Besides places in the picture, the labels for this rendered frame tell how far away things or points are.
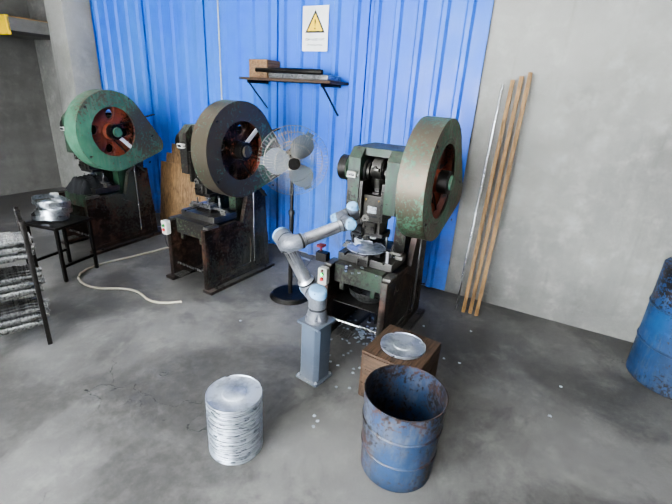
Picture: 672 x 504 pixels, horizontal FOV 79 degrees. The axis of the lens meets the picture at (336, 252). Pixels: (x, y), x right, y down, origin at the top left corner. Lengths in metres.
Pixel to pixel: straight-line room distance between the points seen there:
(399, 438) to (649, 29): 3.24
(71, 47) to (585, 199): 6.41
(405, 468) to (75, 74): 6.35
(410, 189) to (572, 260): 1.99
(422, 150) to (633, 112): 1.87
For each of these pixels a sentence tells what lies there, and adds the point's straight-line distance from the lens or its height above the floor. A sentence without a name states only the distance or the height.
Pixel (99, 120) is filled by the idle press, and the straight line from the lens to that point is 5.05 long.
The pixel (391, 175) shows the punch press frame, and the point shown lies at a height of 1.34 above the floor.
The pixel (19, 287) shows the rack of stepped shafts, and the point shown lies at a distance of 3.58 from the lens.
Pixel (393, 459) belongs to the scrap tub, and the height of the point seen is 0.22.
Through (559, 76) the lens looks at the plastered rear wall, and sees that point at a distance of 3.91.
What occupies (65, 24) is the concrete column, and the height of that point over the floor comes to 2.47.
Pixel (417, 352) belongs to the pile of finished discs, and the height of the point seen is 0.36.
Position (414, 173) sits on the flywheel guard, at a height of 1.43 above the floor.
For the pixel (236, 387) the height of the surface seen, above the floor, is 0.36.
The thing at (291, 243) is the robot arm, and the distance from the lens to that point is 2.41.
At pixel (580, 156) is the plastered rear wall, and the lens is 3.92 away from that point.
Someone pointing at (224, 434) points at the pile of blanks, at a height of 0.21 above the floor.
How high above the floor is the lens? 1.85
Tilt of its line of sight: 21 degrees down
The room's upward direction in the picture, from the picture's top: 3 degrees clockwise
